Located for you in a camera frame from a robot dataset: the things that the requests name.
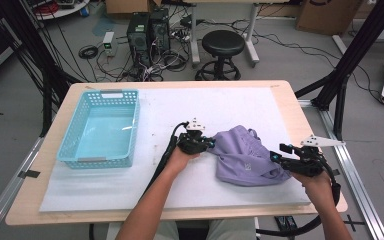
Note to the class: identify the white foam mat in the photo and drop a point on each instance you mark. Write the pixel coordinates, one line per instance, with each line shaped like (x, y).
(166, 110)

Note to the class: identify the small cardboard box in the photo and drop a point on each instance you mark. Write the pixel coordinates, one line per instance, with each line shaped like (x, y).
(126, 6)

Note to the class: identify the black foot pedal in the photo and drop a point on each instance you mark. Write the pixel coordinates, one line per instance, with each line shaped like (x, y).
(285, 221)

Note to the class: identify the person's legs grey trousers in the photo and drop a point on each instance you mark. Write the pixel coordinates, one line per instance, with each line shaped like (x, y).
(233, 231)

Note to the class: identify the person's right hand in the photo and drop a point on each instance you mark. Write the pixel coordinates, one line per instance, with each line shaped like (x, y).
(316, 188)

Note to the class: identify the white desk frame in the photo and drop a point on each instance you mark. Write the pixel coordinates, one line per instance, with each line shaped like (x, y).
(195, 40)

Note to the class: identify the black tape piece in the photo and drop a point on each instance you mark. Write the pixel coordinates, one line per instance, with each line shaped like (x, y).
(336, 172)
(30, 174)

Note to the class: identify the light blue plastic basket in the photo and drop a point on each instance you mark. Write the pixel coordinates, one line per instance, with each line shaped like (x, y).
(106, 133)

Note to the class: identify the black computer tower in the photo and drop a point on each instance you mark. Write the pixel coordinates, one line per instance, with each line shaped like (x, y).
(160, 30)
(138, 36)

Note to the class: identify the small white box green light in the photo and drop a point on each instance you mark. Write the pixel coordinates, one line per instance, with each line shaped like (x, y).
(108, 43)

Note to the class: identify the large cardboard box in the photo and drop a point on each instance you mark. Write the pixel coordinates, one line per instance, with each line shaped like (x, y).
(326, 16)

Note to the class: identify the aluminium rail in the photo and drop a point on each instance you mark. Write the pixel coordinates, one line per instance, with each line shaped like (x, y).
(6, 196)
(346, 160)

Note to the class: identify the white round table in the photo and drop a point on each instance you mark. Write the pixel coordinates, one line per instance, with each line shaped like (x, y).
(63, 11)

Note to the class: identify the black round stool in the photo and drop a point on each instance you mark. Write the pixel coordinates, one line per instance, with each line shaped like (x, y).
(223, 43)

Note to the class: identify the purple shorts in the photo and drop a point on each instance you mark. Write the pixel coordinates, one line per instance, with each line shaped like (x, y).
(243, 156)

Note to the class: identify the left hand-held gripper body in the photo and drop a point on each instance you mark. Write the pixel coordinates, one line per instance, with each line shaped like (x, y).
(190, 143)

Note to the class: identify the person's left hand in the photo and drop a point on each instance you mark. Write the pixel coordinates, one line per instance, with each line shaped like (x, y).
(180, 161)

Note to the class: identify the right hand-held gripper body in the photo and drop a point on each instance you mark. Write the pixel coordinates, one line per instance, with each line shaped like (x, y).
(308, 163)

